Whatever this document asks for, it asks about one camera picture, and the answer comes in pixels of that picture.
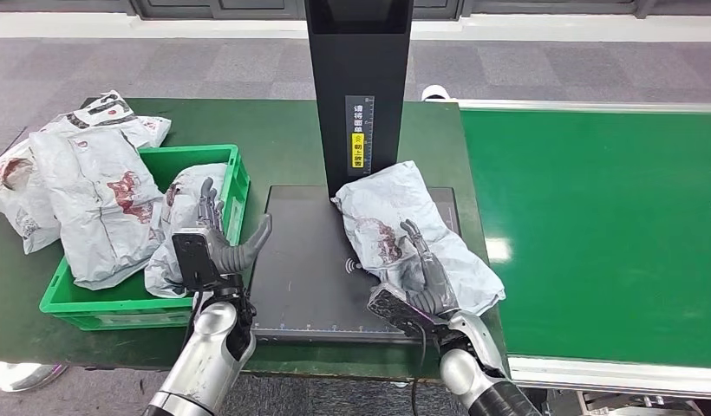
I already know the green plastic crate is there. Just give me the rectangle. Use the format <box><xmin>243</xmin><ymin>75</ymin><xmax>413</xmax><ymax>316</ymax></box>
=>
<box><xmin>39</xmin><ymin>143</ymin><xmax>251</xmax><ymax>333</ymax></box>

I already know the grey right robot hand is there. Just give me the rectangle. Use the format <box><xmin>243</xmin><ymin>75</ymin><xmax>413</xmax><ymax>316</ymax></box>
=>
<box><xmin>384</xmin><ymin>218</ymin><xmax>463</xmax><ymax>318</ymax></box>

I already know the green conveyor belt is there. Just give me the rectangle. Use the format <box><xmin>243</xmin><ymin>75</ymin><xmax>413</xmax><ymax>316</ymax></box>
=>
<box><xmin>457</xmin><ymin>97</ymin><xmax>711</xmax><ymax>416</ymax></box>

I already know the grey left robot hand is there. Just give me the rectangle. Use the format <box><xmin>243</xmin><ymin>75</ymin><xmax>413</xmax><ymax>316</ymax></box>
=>
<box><xmin>197</xmin><ymin>176</ymin><xmax>273</xmax><ymax>276</ymax></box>

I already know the black inbound scanner machine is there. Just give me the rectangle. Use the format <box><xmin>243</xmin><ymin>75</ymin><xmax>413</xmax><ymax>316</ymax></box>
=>
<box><xmin>249</xmin><ymin>0</ymin><xmax>466</xmax><ymax>346</ymax></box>

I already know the small grey poly mailer parcel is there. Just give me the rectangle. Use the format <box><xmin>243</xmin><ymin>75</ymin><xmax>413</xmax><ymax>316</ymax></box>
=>
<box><xmin>144</xmin><ymin>163</ymin><xmax>231</xmax><ymax>300</ymax></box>

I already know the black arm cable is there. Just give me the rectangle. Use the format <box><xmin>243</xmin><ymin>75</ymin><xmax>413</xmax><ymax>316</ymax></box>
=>
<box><xmin>409</xmin><ymin>335</ymin><xmax>428</xmax><ymax>416</ymax></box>
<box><xmin>183</xmin><ymin>287</ymin><xmax>205</xmax><ymax>347</ymax></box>

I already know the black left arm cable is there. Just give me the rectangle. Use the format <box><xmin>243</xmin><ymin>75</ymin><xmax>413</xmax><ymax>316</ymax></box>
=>
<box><xmin>183</xmin><ymin>287</ymin><xmax>205</xmax><ymax>347</ymax></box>

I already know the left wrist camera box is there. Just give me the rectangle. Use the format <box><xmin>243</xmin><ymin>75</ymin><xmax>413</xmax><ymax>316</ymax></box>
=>
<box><xmin>171</xmin><ymin>228</ymin><xmax>225</xmax><ymax>291</ymax></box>

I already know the round silver metal base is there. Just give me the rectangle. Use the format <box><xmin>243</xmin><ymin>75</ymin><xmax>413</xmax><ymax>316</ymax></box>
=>
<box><xmin>0</xmin><ymin>361</ymin><xmax>69</xmax><ymax>393</ymax></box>

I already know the grey parcel with red print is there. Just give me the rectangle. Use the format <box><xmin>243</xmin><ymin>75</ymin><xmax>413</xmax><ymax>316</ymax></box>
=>
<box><xmin>29</xmin><ymin>126</ymin><xmax>166</xmax><ymax>291</ymax></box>

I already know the yellow and grey scanner label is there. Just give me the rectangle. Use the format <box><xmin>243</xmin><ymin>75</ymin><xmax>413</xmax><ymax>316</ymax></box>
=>
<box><xmin>344</xmin><ymin>94</ymin><xmax>375</xmax><ymax>178</ymax></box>

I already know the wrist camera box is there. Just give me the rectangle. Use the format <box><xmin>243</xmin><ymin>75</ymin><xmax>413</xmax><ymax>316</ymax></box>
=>
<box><xmin>367</xmin><ymin>283</ymin><xmax>448</xmax><ymax>346</ymax></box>
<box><xmin>171</xmin><ymin>228</ymin><xmax>225</xmax><ymax>291</ymax></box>

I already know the white printed plastic bag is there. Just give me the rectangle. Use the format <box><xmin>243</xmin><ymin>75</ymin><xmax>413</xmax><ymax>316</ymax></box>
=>
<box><xmin>0</xmin><ymin>89</ymin><xmax>173</xmax><ymax>256</ymax></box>

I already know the long grey poly mailer parcel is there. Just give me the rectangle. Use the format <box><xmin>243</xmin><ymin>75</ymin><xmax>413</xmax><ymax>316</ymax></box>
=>
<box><xmin>331</xmin><ymin>160</ymin><xmax>507</xmax><ymax>317</ymax></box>

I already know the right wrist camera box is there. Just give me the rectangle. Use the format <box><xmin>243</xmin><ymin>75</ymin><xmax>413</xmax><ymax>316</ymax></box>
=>
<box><xmin>367</xmin><ymin>283</ymin><xmax>448</xmax><ymax>346</ymax></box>

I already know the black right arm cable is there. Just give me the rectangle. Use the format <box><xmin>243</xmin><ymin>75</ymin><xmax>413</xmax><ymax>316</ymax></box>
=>
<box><xmin>409</xmin><ymin>335</ymin><xmax>428</xmax><ymax>416</ymax></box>

